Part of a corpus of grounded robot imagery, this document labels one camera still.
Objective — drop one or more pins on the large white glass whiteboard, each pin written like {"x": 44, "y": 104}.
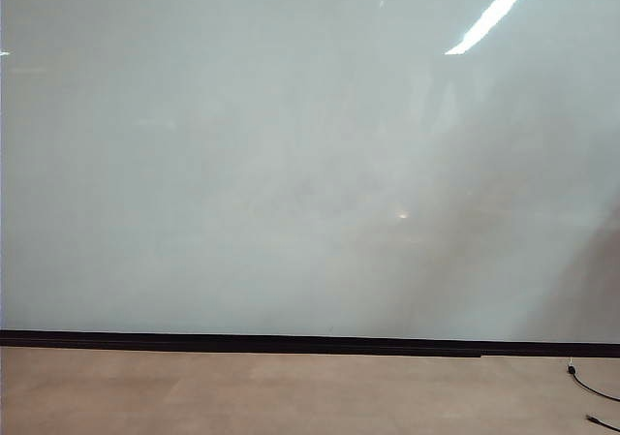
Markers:
{"x": 242, "y": 164}

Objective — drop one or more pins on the black whiteboard bottom rail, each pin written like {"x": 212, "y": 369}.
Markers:
{"x": 290, "y": 343}

